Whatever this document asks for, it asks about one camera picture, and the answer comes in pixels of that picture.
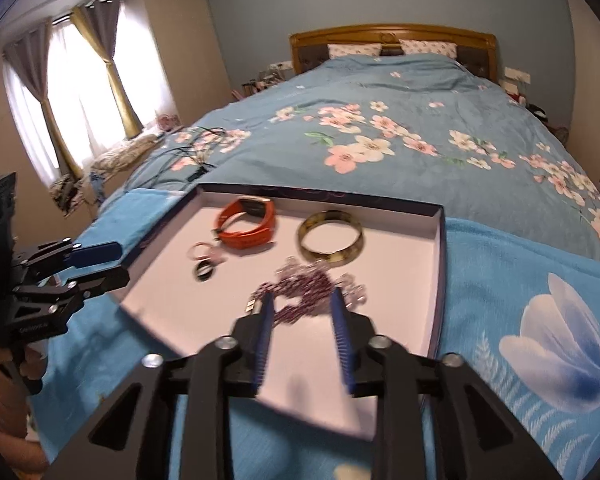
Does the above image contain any crumpled pale bedding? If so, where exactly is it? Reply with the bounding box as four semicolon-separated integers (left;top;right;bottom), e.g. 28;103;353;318
91;132;166;173

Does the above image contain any black cable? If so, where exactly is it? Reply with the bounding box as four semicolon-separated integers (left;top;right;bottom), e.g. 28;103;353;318
122;127;228;193

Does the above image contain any blue tulip print blanket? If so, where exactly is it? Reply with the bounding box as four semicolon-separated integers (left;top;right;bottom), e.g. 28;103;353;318
27;187;600;480

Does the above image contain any beige wardrobe beside window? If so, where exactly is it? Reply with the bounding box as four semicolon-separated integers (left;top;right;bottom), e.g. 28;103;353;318
125;0;231;126

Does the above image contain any grey and yellow curtain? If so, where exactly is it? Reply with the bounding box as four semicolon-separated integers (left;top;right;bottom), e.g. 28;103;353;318
70;0;146;138
2;20;83;181

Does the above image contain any wooden headboard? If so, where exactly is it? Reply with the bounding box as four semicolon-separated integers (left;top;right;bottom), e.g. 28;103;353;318
289;24;498;83

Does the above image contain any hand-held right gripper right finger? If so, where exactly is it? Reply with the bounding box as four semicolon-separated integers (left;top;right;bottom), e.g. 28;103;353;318
329;287;563;480

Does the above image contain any small pale ring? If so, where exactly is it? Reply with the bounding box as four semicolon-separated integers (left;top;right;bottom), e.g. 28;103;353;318
189;241;227;267

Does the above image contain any dark wooden nightstand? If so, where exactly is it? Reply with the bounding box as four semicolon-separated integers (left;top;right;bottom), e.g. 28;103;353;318
527;102;571;143

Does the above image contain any orange smart watch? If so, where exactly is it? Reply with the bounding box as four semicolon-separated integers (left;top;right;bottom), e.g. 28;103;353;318
215;196;277;251

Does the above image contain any dotted white pillow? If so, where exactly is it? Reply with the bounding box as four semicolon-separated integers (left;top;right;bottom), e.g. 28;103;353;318
327;42;383;59
399;39;458;58

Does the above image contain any heap of mixed clothes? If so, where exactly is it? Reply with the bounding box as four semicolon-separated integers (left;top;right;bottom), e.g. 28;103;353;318
50;172;103;216

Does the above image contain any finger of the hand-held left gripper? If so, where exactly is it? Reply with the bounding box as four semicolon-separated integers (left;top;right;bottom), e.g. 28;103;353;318
11;239;123;281
15;266;131;311

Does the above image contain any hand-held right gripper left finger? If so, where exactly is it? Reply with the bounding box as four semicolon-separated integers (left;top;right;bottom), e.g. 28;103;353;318
45;290;276;480

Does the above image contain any navy jewelry box tray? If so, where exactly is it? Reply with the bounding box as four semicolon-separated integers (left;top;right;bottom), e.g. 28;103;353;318
112;182;448;436

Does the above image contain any white sheer curtain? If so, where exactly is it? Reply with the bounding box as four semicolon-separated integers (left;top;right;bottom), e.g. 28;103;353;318
2;7;176;181

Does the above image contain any person's left forearm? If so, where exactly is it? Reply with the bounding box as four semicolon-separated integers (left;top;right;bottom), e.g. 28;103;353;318
0;340;51;473

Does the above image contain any gold bangle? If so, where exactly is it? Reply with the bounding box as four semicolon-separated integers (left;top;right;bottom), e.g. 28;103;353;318
296;210;365;266

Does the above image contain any window seat cabinet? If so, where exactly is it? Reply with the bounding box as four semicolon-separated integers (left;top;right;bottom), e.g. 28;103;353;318
50;127;181;221

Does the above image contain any row of cosmetic bottles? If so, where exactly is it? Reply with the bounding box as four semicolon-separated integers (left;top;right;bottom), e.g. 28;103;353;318
232;72;281;98

